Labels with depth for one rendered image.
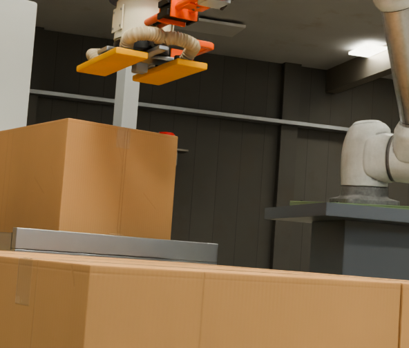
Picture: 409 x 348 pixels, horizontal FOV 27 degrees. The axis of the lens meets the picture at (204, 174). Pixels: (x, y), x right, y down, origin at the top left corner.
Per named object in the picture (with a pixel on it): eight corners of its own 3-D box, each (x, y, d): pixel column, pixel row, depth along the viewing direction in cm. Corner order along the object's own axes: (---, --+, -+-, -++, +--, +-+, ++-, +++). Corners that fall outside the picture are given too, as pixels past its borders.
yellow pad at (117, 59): (75, 72, 271) (77, 56, 272) (105, 76, 276) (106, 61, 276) (115, 53, 241) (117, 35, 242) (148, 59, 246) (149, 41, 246)
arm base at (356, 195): (372, 204, 300) (373, 188, 300) (401, 206, 278) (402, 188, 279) (322, 201, 296) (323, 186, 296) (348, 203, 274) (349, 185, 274)
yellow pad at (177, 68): (131, 81, 280) (132, 65, 280) (159, 85, 285) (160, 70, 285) (177, 64, 250) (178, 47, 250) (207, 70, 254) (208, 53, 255)
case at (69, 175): (-22, 245, 303) (-11, 132, 307) (80, 252, 326) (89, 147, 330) (56, 251, 254) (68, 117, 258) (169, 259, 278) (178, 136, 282)
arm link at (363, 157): (352, 186, 297) (354, 123, 297) (403, 188, 286) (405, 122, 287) (331, 185, 283) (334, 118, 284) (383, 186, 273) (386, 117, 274)
